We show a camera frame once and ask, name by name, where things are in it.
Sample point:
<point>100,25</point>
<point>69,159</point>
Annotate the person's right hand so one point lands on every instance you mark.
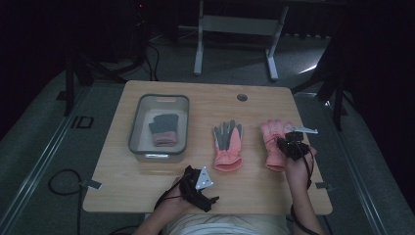
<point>298,173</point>

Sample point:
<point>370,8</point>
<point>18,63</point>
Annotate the person's left hand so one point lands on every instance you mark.
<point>176,204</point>

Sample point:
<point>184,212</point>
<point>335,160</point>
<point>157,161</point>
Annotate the pink glove with red print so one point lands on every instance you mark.
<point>272,143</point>

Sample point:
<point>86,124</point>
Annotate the small metal table tag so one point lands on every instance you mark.
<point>93,184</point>
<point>324,186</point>

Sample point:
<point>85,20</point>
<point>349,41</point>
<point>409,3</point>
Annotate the person's white shirt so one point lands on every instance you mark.
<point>225,225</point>

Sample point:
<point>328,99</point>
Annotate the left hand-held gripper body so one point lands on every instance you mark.
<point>195,196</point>

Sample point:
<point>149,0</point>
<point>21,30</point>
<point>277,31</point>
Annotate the white metal desk frame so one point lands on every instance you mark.
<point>239,25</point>

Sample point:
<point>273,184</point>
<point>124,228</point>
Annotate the aluminium floor rail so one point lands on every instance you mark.
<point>355,163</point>
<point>42,156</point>

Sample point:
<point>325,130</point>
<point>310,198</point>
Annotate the black tripod stand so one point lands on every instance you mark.
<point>84,70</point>
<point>332,81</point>

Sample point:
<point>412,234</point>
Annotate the grey plastic bin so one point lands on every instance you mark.
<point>161,151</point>

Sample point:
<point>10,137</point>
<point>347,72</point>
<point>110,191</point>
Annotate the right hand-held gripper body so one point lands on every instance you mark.
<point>297,148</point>

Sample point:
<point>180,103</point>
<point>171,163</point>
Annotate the black floor bracket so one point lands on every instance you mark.
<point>82,122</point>

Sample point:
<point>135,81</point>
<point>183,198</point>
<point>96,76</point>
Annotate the pink glove with grey palm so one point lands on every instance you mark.
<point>228,150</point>

